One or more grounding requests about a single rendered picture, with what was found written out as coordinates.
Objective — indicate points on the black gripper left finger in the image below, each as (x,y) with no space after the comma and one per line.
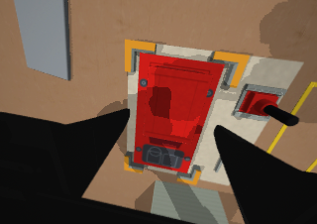
(78,149)

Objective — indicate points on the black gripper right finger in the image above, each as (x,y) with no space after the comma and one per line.
(268,191)

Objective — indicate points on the yellow rectangular frame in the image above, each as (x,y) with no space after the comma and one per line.
(294,110)

